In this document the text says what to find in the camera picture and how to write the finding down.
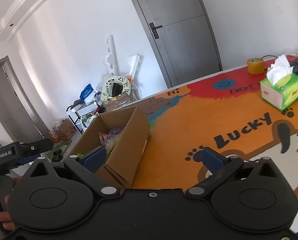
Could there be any clear green-edged snack packet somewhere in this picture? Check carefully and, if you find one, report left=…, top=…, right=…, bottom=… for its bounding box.
left=105, top=136, right=122, bottom=155

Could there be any person's left hand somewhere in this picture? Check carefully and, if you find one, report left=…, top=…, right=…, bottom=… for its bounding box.
left=0, top=194, right=15, bottom=230

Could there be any blue plastic bag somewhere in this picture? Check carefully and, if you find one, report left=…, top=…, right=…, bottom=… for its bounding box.
left=80, top=83, right=94, bottom=102

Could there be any black shoe rack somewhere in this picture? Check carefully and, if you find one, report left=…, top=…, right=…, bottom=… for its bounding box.
left=66, top=97, right=107, bottom=134

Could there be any small printed cardboard box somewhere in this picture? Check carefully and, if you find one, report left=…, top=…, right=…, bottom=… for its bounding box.
left=49, top=119, right=77, bottom=142

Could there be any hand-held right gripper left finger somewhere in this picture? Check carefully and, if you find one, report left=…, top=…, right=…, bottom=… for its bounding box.
left=21, top=145, right=119, bottom=201

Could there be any short white perforated board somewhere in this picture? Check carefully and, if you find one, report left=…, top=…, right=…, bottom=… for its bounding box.
left=126, top=54, right=140, bottom=80

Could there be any dark grey side door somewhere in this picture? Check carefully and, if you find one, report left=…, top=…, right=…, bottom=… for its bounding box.
left=0, top=56, right=47, bottom=145

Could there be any brown logo cardboard box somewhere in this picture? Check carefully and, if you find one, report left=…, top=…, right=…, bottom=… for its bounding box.
left=102, top=91, right=137, bottom=113

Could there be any grey room door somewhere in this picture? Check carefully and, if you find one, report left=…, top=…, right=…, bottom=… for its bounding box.
left=122, top=0, right=223, bottom=89

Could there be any tall white perforated board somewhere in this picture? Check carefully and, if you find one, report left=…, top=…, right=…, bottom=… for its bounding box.
left=102, top=34, right=118, bottom=77

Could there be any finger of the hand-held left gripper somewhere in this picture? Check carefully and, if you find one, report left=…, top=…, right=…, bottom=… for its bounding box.
left=19, top=138, right=55, bottom=157

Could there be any colourful cartoon table mat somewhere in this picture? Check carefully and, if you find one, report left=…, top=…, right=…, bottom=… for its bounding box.
left=131, top=55, right=298, bottom=205

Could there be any white plastic bag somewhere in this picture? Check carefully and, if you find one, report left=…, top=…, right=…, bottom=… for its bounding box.
left=80, top=114, right=97, bottom=130

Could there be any green floor mat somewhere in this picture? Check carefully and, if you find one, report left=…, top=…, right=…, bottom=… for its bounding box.
left=45, top=139, right=72, bottom=162

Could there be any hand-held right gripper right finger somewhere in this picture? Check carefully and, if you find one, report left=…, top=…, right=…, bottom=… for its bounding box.
left=186, top=146, right=286, bottom=201

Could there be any black door handle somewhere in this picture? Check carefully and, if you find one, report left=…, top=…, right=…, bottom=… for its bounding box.
left=149, top=22, right=163, bottom=39

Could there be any green tissue box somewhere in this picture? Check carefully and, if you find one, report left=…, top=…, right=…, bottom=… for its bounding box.
left=260, top=54, right=298, bottom=112

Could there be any yellow tape roll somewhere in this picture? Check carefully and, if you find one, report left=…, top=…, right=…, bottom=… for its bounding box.
left=247, top=57, right=264, bottom=75

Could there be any panda print toilet seat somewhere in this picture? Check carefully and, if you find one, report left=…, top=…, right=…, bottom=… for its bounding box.
left=101, top=76, right=132, bottom=102

